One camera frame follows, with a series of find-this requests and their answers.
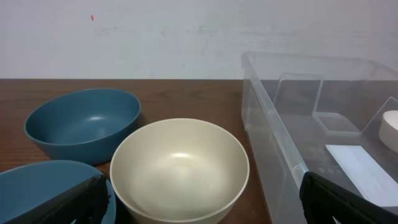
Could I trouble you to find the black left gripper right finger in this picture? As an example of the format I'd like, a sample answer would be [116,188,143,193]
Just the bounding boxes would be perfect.
[300,172,397,224]

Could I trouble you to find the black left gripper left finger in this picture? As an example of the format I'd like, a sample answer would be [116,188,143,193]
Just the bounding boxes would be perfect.
[6,175,110,224]

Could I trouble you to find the dark blue bowl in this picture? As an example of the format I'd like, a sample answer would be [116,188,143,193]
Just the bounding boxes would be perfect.
[24,88,141,166]
[1,160,101,223]

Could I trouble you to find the cream beige bowl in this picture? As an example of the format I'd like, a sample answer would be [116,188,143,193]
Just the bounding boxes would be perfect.
[109,118,250,223]

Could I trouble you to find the clear plastic storage container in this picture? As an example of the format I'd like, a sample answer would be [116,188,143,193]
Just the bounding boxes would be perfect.
[241,52,397,223]

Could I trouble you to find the white paper label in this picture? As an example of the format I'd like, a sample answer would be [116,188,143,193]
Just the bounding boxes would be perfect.
[326,144,397,207]

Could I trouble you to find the white bowl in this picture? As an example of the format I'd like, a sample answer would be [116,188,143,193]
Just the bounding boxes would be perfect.
[379,110,398,152]

